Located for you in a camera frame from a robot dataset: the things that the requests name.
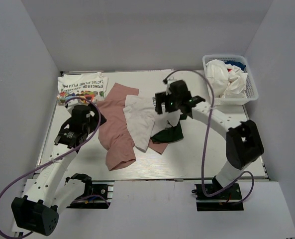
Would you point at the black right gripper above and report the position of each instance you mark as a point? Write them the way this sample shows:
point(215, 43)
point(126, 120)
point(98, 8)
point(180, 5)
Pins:
point(161, 98)

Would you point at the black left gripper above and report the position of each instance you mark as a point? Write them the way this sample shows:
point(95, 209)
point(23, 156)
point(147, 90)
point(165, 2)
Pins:
point(94, 119)

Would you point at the white t-shirt green lettering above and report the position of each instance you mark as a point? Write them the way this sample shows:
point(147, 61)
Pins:
point(142, 120)

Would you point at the pink t-shirt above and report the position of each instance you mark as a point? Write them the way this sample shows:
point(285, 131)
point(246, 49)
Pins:
point(113, 134)

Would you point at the dark green t-shirt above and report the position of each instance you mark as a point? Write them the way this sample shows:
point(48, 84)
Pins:
point(171, 130)

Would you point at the plain white t-shirt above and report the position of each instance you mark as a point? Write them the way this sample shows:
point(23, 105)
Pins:
point(225, 84)

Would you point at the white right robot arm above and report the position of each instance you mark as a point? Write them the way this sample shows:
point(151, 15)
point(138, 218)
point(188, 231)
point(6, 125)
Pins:
point(243, 142)

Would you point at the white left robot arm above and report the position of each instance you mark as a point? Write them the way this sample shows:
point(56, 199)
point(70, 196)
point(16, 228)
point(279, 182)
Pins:
point(39, 209)

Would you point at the folded white cartoon print t-shirt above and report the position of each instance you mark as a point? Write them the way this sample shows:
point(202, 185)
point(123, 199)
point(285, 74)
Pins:
point(90, 86)

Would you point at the white plastic laundry basket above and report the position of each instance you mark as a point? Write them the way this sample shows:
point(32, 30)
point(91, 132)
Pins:
point(251, 90)

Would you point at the blue garment in basket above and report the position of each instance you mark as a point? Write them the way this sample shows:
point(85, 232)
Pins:
point(235, 65)

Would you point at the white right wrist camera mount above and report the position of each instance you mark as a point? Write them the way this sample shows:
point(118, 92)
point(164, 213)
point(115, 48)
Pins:
point(169, 82)

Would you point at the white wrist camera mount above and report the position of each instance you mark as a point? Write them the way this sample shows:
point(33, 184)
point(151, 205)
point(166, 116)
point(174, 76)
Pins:
point(169, 82)
point(69, 105)

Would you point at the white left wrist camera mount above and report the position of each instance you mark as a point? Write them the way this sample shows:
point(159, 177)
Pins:
point(69, 105)

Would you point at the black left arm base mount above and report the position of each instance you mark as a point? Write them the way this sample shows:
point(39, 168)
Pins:
point(100, 198)

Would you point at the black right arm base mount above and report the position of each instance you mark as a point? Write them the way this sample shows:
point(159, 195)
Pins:
point(223, 202)

